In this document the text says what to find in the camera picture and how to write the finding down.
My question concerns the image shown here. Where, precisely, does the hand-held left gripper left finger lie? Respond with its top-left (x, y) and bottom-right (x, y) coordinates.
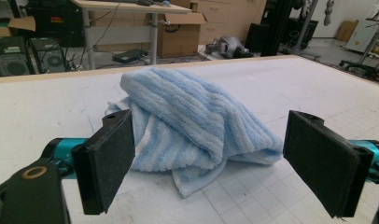
top-left (71, 108), bottom-right (136, 216)

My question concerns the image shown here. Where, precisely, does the white panel with yellow sticker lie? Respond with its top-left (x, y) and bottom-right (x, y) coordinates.
top-left (344, 19), bottom-right (379, 54)

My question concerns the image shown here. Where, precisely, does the black computer tower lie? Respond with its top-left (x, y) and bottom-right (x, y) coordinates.
top-left (0, 36), bottom-right (35, 77)
top-left (30, 36), bottom-right (69, 75)

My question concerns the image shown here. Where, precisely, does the black metal frame stand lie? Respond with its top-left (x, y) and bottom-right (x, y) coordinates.
top-left (260, 0), bottom-right (296, 58)

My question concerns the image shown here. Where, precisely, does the flat black device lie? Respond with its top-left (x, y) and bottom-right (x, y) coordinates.
top-left (112, 49), bottom-right (149, 64)

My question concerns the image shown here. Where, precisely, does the desk with grey metal legs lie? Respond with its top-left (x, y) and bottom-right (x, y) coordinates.
top-left (69, 0), bottom-right (192, 71)

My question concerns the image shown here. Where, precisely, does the black equipment case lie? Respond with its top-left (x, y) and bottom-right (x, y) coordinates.
top-left (26, 0), bottom-right (86, 49)

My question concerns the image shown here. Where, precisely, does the open flat cardboard box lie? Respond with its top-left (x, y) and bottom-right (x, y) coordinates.
top-left (0, 16), bottom-right (36, 38)

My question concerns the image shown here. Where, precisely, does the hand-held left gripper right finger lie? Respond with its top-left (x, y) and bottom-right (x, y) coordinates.
top-left (283, 109), bottom-right (374, 218)

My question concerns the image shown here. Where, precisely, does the white foam mat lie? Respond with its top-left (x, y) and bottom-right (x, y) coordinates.
top-left (0, 55), bottom-right (379, 224)

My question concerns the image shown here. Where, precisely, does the grey helmet-shaped device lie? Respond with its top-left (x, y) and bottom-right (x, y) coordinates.
top-left (205, 35), bottom-right (255, 60)

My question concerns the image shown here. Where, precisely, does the light blue striped towel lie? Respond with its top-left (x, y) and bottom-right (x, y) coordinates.
top-left (105, 67), bottom-right (284, 199)

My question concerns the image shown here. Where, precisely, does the small cardboard box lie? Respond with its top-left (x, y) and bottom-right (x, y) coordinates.
top-left (335, 19), bottom-right (359, 43)

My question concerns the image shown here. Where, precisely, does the large cardboard box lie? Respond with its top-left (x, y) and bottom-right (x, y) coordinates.
top-left (156, 12), bottom-right (207, 59)

